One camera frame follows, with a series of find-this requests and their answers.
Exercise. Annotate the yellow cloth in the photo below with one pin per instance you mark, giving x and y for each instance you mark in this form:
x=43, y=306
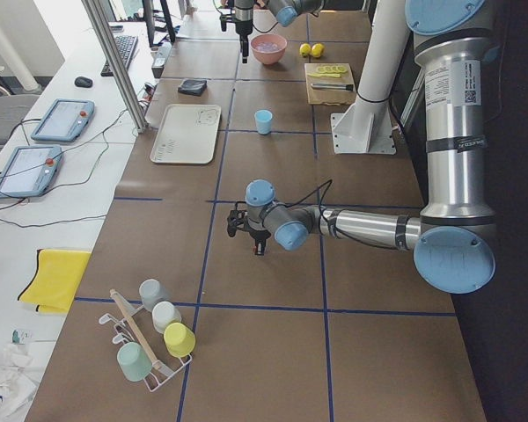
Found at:
x=56, y=280

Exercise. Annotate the teach pendant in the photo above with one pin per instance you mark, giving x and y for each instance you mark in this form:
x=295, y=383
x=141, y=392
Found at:
x=64, y=121
x=30, y=171

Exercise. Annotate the black computer mouse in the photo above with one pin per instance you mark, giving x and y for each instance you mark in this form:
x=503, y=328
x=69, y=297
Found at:
x=83, y=82

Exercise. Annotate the yellow plastic knife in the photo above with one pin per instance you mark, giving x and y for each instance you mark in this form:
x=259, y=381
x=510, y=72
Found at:
x=324, y=76

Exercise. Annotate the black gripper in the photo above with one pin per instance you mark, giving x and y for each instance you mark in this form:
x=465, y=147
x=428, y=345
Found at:
x=243, y=24
x=257, y=236

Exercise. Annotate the wooden cutting board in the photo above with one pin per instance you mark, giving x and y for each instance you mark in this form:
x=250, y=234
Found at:
x=329, y=98

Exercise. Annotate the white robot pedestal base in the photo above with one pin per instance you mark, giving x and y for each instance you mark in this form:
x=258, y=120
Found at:
x=366, y=128

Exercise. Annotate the yellow lemon near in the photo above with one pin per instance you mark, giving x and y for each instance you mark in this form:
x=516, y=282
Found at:
x=317, y=50

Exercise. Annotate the green cup on rack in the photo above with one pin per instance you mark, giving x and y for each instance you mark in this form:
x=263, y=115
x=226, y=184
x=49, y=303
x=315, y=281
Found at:
x=134, y=362

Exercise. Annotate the white cup rack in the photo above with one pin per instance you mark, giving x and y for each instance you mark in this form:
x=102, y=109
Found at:
x=126, y=329

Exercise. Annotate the white cup on rack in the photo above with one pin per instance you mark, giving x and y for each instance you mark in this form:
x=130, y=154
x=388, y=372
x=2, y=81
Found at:
x=163, y=314

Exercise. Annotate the yellow lemon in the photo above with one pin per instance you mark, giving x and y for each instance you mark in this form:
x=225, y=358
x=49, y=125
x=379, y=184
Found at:
x=317, y=50
x=305, y=49

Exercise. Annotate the cream bear tray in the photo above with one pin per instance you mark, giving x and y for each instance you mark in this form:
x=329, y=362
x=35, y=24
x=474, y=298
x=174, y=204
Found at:
x=186, y=135

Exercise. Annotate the pile of ice cubes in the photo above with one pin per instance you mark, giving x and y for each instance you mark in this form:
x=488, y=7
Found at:
x=267, y=46

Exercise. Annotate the yellow cup on rack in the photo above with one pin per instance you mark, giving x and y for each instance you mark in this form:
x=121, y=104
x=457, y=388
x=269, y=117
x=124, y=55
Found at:
x=179, y=340

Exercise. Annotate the steel knife sharpener rod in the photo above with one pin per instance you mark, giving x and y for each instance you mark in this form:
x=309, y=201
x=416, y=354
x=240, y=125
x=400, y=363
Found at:
x=332, y=87

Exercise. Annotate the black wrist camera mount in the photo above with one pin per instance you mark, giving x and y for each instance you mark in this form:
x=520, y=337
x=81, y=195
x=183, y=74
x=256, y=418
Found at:
x=236, y=220

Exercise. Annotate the light blue cup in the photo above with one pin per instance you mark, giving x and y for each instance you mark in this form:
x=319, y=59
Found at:
x=263, y=121

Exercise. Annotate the lower teach pendant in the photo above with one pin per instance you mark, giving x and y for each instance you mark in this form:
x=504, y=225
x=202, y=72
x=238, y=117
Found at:
x=30, y=171

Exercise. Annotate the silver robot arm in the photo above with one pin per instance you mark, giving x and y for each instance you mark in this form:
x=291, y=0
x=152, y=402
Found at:
x=285, y=12
x=451, y=238

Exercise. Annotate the aluminium frame post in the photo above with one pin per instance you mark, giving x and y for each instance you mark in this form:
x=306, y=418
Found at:
x=108, y=45

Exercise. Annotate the grey folded cloth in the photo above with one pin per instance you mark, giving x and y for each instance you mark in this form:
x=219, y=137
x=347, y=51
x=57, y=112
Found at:
x=193, y=87

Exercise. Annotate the pink bowl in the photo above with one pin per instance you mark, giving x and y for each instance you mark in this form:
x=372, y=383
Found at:
x=269, y=59

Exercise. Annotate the black keyboard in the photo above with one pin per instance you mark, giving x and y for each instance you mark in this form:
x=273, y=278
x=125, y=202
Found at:
x=126, y=47

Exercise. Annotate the yellow lemon far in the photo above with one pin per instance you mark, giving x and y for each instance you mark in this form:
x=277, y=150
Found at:
x=305, y=49

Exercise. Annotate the upper teach pendant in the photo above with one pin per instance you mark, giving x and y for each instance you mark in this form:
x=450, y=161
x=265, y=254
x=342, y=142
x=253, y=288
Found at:
x=64, y=121

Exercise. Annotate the grey cup on rack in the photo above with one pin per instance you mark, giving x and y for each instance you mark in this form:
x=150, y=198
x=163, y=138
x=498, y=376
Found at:
x=152, y=292

